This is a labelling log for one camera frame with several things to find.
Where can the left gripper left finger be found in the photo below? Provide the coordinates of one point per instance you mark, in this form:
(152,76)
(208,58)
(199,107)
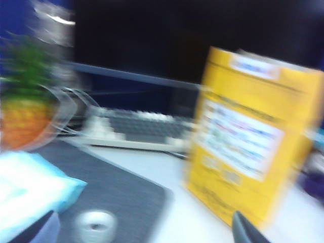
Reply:
(35,231)

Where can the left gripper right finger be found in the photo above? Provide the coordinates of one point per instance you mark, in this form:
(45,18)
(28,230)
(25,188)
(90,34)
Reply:
(245,231)

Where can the yellow paper bag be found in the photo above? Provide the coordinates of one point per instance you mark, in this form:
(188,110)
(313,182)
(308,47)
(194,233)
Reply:
(248,141)

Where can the light blue tissue pack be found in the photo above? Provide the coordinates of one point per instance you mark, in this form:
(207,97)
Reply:
(30,182)

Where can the white tape roll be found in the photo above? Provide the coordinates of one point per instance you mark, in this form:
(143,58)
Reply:
(97,222)

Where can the grey fabric laptop sleeve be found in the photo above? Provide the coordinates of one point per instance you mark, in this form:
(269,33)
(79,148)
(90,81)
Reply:
(114,184)

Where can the pineapple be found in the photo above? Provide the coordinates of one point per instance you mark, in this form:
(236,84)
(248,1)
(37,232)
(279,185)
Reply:
(22,121)

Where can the white and grey keyboard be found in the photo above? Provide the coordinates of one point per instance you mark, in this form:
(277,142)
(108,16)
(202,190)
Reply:
(141,129)

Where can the silver grey desk device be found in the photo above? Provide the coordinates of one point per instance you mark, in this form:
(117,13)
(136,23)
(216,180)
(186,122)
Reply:
(55,33)

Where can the black computer monitor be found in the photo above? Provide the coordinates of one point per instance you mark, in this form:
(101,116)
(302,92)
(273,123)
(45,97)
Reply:
(152,38)

